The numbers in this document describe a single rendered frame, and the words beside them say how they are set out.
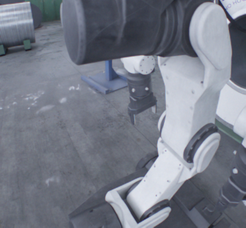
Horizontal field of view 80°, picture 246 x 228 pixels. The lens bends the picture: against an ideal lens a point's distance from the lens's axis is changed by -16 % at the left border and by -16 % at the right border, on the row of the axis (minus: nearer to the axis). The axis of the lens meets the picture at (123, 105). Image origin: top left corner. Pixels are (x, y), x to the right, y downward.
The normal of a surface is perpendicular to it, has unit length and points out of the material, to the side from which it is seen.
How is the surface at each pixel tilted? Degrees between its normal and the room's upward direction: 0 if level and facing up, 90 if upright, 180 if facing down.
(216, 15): 90
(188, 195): 0
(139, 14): 90
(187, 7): 90
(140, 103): 90
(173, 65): 35
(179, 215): 0
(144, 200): 46
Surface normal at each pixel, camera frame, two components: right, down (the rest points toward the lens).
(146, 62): 0.48, 0.46
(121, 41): 0.44, 0.76
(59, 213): 0.00, -0.85
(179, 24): -0.29, 0.47
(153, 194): -0.76, -0.21
